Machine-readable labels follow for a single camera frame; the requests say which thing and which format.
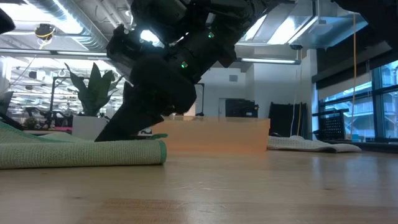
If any black cabinet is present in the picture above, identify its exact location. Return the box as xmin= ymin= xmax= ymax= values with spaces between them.
xmin=225 ymin=98 xmax=259 ymax=118

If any green plant in white pot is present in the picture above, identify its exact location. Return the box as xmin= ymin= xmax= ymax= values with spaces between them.
xmin=64 ymin=62 xmax=125 ymax=141

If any green microfiber towel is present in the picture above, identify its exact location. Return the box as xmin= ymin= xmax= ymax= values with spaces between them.
xmin=0 ymin=120 xmax=168 ymax=170

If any long ceiling light bar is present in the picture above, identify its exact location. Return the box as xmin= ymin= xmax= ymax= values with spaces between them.
xmin=239 ymin=57 xmax=302 ymax=65
xmin=0 ymin=48 xmax=109 ymax=60

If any black perforated cart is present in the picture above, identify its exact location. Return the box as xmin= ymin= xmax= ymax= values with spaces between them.
xmin=312 ymin=108 xmax=351 ymax=141

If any black yellow ceiling cable reel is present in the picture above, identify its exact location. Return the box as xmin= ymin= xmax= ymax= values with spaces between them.
xmin=34 ymin=23 xmax=57 ymax=42

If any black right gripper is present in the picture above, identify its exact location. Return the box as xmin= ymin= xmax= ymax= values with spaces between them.
xmin=95 ymin=26 xmax=237 ymax=142

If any grey waffle microfiber towel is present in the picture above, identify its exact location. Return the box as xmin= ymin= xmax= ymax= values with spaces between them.
xmin=266 ymin=135 xmax=363 ymax=154

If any black upright panel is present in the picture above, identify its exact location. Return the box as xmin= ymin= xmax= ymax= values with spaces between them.
xmin=269 ymin=101 xmax=308 ymax=138

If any silver ceiling duct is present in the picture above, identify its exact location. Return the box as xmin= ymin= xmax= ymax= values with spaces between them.
xmin=26 ymin=0 xmax=109 ymax=53

